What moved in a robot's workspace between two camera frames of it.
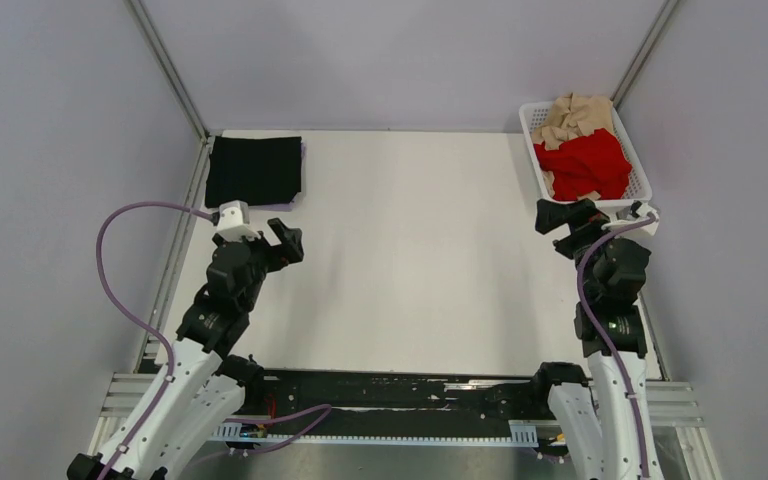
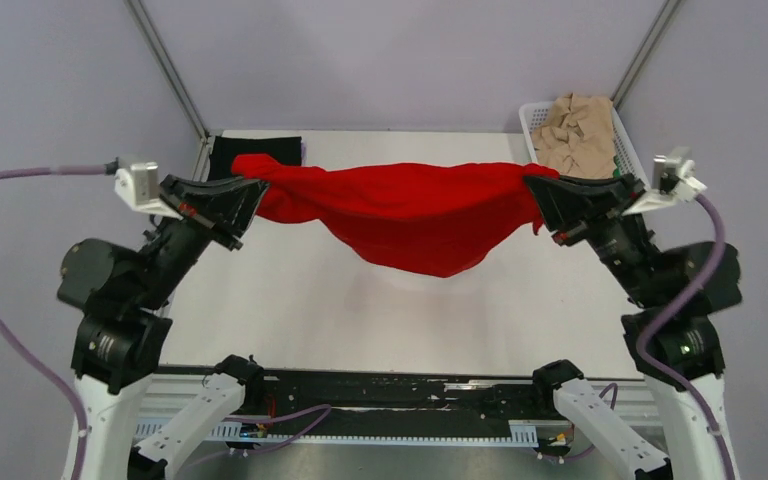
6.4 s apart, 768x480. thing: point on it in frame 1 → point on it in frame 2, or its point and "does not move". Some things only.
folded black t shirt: (253, 170) does not move
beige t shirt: (571, 115) does not move
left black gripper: (289, 251) → (216, 205)
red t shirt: (591, 164) → (429, 219)
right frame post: (642, 54) does not move
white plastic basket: (637, 188) does not move
